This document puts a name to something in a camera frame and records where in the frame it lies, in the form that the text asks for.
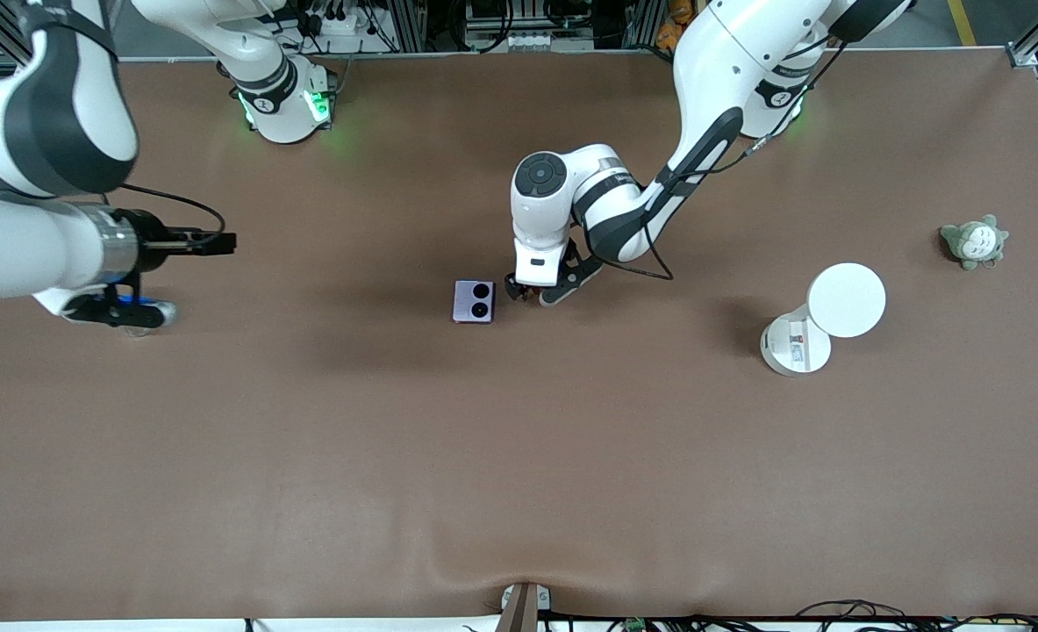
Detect lilac folding phone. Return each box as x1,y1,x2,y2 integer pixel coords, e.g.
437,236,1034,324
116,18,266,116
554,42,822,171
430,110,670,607
453,280,496,325

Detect grey equipment rack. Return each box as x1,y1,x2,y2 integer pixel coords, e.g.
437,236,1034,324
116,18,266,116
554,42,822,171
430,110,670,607
464,0,597,52

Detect white power strip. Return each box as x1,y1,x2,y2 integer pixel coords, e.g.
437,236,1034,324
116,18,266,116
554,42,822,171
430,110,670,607
303,7,367,39

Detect orange bagged snacks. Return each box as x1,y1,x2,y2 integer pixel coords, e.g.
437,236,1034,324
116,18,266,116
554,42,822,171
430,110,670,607
657,0,691,52

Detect white round desk lamp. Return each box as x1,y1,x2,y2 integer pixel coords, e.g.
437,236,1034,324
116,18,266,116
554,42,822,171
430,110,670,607
760,262,887,377

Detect grey green totoro plush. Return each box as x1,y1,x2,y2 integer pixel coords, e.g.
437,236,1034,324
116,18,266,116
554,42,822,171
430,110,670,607
939,214,1010,272

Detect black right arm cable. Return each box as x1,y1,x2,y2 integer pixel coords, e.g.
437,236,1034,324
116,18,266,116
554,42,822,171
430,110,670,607
119,183,226,236

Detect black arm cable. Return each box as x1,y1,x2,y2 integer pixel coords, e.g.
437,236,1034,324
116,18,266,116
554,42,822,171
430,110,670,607
611,39,844,282
119,183,226,236

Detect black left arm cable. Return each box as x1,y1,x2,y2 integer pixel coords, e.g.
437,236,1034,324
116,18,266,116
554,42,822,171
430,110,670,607
611,39,844,282

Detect metal table edge bracket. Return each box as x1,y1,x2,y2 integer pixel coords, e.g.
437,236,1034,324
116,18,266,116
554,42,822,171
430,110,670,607
499,582,553,632

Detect black floor cable bundle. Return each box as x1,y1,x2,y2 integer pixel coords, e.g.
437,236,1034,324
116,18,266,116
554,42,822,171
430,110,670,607
795,600,1038,632

